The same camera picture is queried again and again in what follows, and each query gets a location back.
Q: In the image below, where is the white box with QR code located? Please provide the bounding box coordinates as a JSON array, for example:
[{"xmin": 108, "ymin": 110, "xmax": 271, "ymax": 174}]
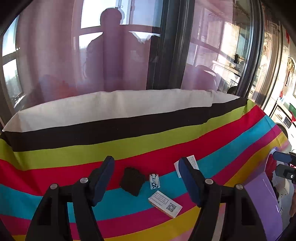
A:
[{"xmin": 148, "ymin": 191, "xmax": 183, "ymax": 218}]

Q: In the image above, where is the white box with barcode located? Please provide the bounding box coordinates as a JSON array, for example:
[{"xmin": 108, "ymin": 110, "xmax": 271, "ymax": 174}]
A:
[{"xmin": 174, "ymin": 155, "xmax": 200, "ymax": 178}]

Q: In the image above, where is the blue white patterned packet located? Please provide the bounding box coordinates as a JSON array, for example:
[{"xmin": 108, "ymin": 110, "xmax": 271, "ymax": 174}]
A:
[{"xmin": 149, "ymin": 174, "xmax": 161, "ymax": 190}]

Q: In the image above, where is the red knitted cloth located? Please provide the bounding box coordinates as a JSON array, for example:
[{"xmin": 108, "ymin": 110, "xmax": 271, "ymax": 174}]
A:
[{"xmin": 265, "ymin": 154, "xmax": 276, "ymax": 181}]

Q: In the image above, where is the purple cardboard box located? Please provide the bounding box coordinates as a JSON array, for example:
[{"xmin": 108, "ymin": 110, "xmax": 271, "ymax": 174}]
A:
[{"xmin": 245, "ymin": 145, "xmax": 295, "ymax": 240}]

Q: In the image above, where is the white washing machine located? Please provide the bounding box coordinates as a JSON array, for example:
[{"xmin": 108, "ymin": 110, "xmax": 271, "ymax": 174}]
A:
[{"xmin": 270, "ymin": 101, "xmax": 295, "ymax": 143}]

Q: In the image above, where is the dark brown knitted cloth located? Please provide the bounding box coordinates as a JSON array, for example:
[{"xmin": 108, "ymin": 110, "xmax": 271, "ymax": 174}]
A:
[{"xmin": 120, "ymin": 167, "xmax": 145, "ymax": 196}]

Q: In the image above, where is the striped colourful tablecloth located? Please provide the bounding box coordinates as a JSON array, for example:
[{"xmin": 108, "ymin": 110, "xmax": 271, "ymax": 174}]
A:
[{"xmin": 1, "ymin": 89, "xmax": 291, "ymax": 240}]

